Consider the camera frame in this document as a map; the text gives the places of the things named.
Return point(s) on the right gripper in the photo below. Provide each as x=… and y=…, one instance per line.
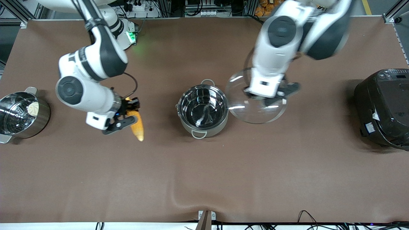
x=126, y=107

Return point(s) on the aluminium frame profile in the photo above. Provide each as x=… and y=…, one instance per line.
x=19, y=11
x=394, y=14

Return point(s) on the white power strip with plugs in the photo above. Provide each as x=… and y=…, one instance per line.
x=135, y=5

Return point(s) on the brown table cloth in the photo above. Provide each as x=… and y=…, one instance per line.
x=204, y=179

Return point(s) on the glass pot lid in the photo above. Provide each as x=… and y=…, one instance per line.
x=252, y=111

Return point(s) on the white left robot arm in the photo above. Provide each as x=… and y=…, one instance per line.
x=287, y=35

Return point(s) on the yellow corn cob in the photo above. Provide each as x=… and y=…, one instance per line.
x=139, y=131

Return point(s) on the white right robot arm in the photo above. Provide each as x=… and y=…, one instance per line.
x=96, y=60

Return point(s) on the long white power strip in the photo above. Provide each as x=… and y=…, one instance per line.
x=204, y=13

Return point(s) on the black rice cooker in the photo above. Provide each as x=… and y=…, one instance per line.
x=381, y=111

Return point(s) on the steel steamer pot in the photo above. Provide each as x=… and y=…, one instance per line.
x=19, y=118

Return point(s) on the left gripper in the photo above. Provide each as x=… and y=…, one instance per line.
x=290, y=88

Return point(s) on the metal table bracket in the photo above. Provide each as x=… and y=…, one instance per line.
x=206, y=218

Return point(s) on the white steamed bun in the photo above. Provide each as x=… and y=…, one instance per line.
x=33, y=108

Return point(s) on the orange snack bag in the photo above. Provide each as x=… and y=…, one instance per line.
x=263, y=8

